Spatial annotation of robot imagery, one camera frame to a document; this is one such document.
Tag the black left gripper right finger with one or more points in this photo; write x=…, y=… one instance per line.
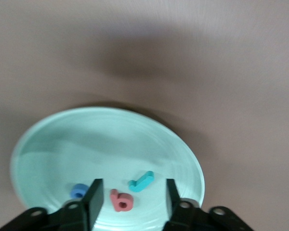
x=173, y=204

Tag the blue foam letter o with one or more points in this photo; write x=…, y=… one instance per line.
x=78, y=188

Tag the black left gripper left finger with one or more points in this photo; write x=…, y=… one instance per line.
x=96, y=199

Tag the green plate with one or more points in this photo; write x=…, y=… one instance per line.
x=86, y=149

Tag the teal foam letter r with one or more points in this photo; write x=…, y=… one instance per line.
x=142, y=183

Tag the pink foam letter b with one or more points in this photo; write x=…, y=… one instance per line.
x=115, y=199

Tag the brown table cover sheet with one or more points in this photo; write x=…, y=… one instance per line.
x=231, y=72

